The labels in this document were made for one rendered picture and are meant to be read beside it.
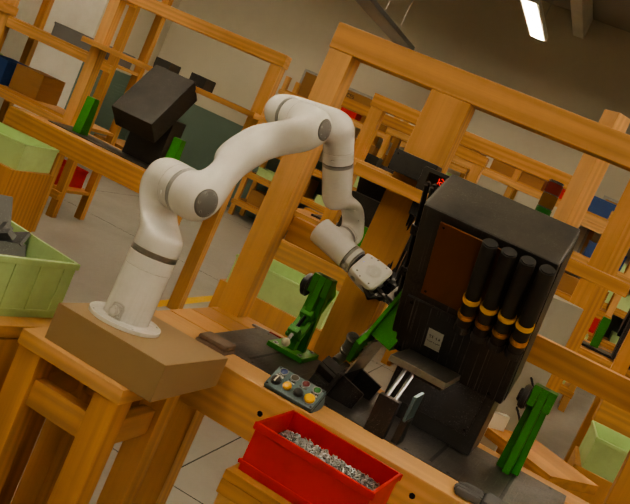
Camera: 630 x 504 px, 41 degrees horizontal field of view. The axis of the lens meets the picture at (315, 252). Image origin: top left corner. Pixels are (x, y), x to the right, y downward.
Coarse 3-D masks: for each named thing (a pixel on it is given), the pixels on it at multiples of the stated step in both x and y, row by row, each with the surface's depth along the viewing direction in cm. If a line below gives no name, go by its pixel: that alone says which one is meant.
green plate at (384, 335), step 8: (392, 304) 238; (384, 312) 238; (392, 312) 239; (376, 320) 239; (384, 320) 240; (392, 320) 239; (376, 328) 240; (384, 328) 240; (376, 336) 240; (384, 336) 240; (392, 336) 239; (384, 344) 239; (392, 344) 239
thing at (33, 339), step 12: (24, 336) 206; (36, 336) 205; (36, 348) 205; (48, 348) 204; (60, 348) 204; (48, 360) 204; (60, 360) 202; (72, 360) 201; (72, 372) 201; (84, 372) 200; (96, 372) 200; (84, 384) 200; (96, 384) 199; (108, 384) 198; (120, 384) 199; (108, 396) 197; (120, 396) 196; (132, 396) 201
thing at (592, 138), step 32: (352, 32) 284; (384, 64) 280; (416, 64) 276; (448, 64) 272; (480, 96) 268; (512, 96) 265; (544, 128) 261; (576, 128) 258; (608, 128) 255; (608, 160) 257
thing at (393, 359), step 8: (400, 352) 227; (408, 352) 231; (416, 352) 236; (392, 360) 219; (400, 360) 218; (408, 360) 221; (416, 360) 226; (424, 360) 230; (432, 360) 235; (408, 368) 218; (416, 368) 217; (424, 368) 220; (432, 368) 224; (440, 368) 229; (416, 376) 219; (424, 376) 216; (432, 376) 216; (440, 376) 219; (448, 376) 223; (456, 376) 228; (432, 384) 217; (440, 384) 215; (448, 384) 218
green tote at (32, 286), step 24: (0, 264) 218; (24, 264) 224; (48, 264) 231; (72, 264) 238; (0, 288) 221; (24, 288) 228; (48, 288) 235; (0, 312) 225; (24, 312) 231; (48, 312) 239
